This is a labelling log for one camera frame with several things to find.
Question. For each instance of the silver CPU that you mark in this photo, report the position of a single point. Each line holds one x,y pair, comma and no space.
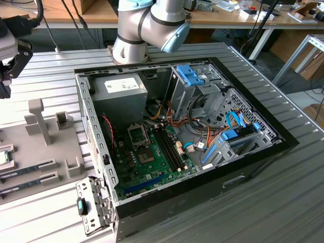
3,158

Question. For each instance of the blue expansion slot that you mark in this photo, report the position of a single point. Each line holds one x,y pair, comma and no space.
144,183

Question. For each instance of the brown cardboard sheet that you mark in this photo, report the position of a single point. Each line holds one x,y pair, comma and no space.
283,45

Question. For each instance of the black PC case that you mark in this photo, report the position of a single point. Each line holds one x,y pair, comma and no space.
202,200

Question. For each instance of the black tripod pole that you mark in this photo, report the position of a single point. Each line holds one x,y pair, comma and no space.
264,25

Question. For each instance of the grey metal disk bay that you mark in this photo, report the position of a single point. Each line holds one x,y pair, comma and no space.
225,152
207,89

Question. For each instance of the grey parts rack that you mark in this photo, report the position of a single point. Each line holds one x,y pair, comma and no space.
30,157

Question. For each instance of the open cardboard box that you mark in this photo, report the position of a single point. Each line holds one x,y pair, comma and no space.
303,10

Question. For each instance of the aluminium frame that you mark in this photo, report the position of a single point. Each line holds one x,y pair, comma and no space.
290,59

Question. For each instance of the wooden desk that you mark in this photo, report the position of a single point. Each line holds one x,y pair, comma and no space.
217,17
106,17

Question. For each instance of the RAM stick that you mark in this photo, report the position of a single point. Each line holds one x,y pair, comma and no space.
22,172
22,187

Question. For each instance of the black camera bracket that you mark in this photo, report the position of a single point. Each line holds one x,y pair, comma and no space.
17,24

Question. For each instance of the grey power supply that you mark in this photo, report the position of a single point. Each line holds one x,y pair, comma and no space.
119,108

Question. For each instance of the white box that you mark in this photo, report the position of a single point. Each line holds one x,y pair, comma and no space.
246,14

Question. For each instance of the small blue clip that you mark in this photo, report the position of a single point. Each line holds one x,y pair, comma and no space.
257,126

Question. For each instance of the CPU socket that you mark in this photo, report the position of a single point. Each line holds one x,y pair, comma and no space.
146,157

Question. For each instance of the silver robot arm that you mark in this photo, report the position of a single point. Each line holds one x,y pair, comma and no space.
162,15

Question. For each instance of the metal locking lever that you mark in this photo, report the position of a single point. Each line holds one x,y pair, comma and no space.
150,134

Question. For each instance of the brown cardboard box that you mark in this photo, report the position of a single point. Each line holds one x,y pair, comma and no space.
88,6
315,111

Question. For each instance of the black RAM slot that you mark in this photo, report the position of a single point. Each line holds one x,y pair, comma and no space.
165,150
172,148
175,148
169,149

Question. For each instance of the blue disk carrier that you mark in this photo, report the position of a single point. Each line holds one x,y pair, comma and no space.
189,76
231,134
209,154

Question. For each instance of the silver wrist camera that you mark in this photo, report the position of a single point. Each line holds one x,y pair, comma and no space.
7,46

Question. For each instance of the green motherboard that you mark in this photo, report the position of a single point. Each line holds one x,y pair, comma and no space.
146,177

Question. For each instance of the grey expansion slot latch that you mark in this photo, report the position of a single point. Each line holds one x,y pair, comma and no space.
87,188

